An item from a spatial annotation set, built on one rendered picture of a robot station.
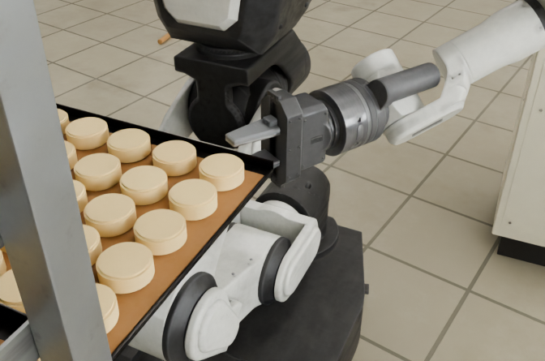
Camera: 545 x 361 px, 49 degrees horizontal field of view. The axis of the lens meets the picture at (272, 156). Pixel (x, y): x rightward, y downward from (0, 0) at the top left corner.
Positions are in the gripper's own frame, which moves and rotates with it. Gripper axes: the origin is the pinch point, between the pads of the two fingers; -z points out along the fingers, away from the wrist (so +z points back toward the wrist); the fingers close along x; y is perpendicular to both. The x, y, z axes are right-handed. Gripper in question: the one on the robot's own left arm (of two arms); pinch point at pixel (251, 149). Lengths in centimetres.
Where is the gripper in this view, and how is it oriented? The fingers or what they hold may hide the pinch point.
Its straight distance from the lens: 71.8
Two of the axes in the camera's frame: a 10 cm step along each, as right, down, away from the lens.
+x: 0.1, -8.4, -5.4
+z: 8.2, -3.0, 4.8
